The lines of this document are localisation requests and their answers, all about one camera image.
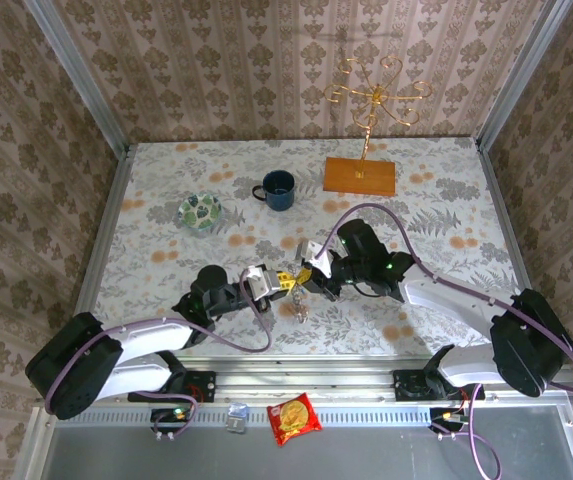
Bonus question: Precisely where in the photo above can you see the red snack packet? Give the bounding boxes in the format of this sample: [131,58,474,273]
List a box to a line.
[265,391,324,448]

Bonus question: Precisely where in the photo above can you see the small black controller board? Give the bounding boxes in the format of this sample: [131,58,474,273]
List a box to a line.
[150,406,194,438]
[429,406,470,437]

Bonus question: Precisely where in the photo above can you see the grey metal shelf plate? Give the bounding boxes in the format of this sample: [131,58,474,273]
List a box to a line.
[13,405,573,480]

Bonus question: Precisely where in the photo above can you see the green leaf pattern bowl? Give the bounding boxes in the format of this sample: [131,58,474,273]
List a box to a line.
[177,192,224,234]

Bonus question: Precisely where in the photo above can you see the dark blue enamel mug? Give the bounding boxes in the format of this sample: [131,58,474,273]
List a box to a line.
[251,169,297,213]

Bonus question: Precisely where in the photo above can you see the aluminium table side rail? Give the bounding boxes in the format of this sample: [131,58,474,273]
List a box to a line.
[474,138,525,297]
[73,143,135,322]

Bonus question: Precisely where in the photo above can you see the gold wire stand wooden base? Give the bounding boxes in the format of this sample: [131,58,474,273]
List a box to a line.
[322,54,434,198]

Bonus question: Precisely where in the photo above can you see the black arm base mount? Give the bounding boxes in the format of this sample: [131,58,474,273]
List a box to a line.
[127,370,218,404]
[392,368,486,403]

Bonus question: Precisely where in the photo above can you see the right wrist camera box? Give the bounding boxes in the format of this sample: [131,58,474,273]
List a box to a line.
[297,239,342,276]

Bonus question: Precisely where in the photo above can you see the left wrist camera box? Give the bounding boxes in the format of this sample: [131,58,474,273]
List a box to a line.
[241,265,282,303]

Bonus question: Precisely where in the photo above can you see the aluminium frame post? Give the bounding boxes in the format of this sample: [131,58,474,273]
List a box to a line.
[474,0,573,152]
[21,0,131,157]

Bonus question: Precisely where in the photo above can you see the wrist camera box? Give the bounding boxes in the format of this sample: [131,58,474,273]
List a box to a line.
[241,265,282,303]
[297,239,342,276]

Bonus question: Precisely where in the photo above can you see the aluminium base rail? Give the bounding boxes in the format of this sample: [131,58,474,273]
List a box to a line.
[35,357,573,404]

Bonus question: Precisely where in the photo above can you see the slotted grey cable duct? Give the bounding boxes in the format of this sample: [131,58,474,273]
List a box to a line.
[50,402,573,428]

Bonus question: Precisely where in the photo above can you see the purple cable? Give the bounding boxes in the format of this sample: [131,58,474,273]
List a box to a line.
[44,269,274,442]
[318,202,573,480]

